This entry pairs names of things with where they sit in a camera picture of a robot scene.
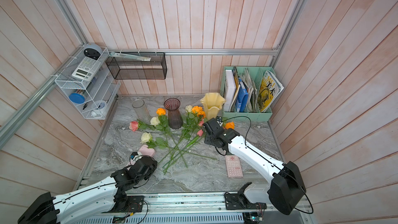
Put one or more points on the white desk calculator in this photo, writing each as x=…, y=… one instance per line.
x=86, y=69

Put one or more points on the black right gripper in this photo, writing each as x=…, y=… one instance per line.
x=207, y=139

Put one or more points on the blue lidded jar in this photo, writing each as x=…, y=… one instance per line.
x=78, y=96

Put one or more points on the blue folder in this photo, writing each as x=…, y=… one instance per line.
x=242, y=97

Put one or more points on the yellow ruffled vase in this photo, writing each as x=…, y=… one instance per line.
x=212, y=104

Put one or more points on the orange rose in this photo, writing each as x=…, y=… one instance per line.
x=160, y=112
x=230, y=125

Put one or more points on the pink rose left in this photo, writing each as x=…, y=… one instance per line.
x=140, y=126

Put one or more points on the black mesh wall basket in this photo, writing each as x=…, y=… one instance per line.
x=137, y=65

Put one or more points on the pink heart-shaped box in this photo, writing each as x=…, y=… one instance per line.
x=143, y=151

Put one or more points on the white book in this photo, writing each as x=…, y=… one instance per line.
x=229, y=89

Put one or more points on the mint green file organizer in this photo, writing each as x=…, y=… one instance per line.
x=251, y=76

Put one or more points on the white wire wall shelf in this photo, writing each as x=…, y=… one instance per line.
x=103, y=86

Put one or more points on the pink calculator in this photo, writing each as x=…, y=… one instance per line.
x=233, y=165

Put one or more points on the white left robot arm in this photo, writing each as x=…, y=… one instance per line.
x=106, y=195

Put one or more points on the round grey speaker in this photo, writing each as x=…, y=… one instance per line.
x=92, y=51

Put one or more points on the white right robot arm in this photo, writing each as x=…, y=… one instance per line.
x=284, y=188

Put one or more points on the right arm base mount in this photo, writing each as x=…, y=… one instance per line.
x=238, y=201

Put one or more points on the cream rose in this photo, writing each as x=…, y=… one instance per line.
x=161, y=123
x=188, y=109
x=145, y=137

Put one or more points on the clear glass vase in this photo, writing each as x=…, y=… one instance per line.
x=141, y=111

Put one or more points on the yellow cover magazine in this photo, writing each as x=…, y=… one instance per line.
x=270, y=88

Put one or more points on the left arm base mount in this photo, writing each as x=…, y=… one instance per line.
x=124, y=203

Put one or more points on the dark purple glass vase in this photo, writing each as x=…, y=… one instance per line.
x=172, y=105

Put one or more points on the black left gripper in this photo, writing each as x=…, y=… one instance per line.
x=153, y=167

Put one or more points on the orange carnation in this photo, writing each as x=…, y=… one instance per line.
x=198, y=114

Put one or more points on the white mug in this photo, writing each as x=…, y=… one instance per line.
x=98, y=108

